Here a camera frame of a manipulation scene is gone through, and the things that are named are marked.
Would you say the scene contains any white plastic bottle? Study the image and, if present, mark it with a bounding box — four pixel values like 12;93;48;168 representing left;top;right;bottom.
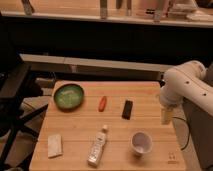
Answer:
87;125;108;167

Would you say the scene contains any black rectangular block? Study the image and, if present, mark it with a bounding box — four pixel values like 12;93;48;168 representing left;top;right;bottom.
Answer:
122;100;133;120

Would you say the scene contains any black cable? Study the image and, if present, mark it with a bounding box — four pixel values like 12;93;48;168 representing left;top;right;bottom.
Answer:
172;115;191;151

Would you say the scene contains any black office chair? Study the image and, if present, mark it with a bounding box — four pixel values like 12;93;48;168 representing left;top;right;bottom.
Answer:
0;13;47;171

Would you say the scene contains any white sponge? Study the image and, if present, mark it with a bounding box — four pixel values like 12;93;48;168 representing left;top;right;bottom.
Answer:
48;134;63;158

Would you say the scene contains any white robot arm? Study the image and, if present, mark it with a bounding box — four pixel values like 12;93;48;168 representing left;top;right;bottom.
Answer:
159;60;213;125

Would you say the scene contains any green ceramic bowl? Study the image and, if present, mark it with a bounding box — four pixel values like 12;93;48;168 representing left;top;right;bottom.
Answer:
53;84;84;110

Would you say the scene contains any white cup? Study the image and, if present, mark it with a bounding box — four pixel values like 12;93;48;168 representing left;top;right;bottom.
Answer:
130;132;153;157

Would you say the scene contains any red orange pepper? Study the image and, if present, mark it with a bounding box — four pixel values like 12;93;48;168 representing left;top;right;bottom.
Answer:
98;96;107;112

